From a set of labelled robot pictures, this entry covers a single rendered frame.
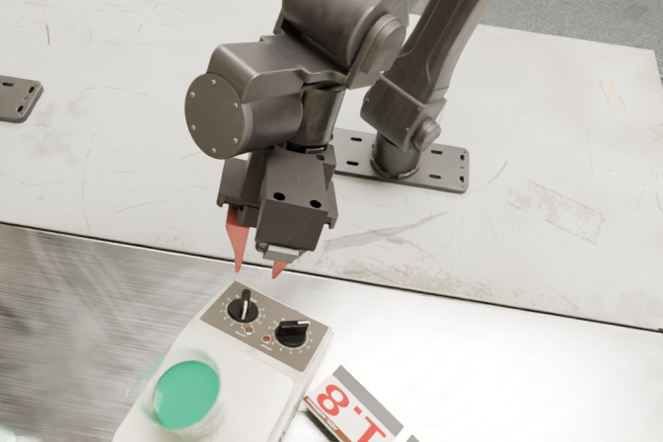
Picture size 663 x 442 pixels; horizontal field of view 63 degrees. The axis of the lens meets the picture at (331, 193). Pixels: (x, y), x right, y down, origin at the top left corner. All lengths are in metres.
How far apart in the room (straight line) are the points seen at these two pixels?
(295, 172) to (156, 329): 0.31
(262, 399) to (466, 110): 0.50
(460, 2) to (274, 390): 0.40
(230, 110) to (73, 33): 0.61
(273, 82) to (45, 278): 0.43
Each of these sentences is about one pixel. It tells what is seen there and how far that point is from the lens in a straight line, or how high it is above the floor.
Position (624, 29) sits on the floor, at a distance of 2.66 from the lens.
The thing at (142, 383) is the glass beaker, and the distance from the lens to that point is 0.46.
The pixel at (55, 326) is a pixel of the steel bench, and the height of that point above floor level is 0.90.
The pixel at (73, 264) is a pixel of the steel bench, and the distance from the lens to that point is 0.70.
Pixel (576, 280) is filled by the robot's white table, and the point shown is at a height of 0.90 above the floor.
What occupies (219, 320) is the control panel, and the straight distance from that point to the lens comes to 0.57.
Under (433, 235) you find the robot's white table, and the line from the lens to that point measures 0.69.
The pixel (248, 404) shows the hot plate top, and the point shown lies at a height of 0.99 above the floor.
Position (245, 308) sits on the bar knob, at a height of 0.97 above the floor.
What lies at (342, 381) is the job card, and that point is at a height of 0.90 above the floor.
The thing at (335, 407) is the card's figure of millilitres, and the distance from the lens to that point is 0.58.
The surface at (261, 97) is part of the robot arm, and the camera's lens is 0.35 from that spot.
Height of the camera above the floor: 1.49
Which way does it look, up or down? 59 degrees down
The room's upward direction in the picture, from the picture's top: 6 degrees clockwise
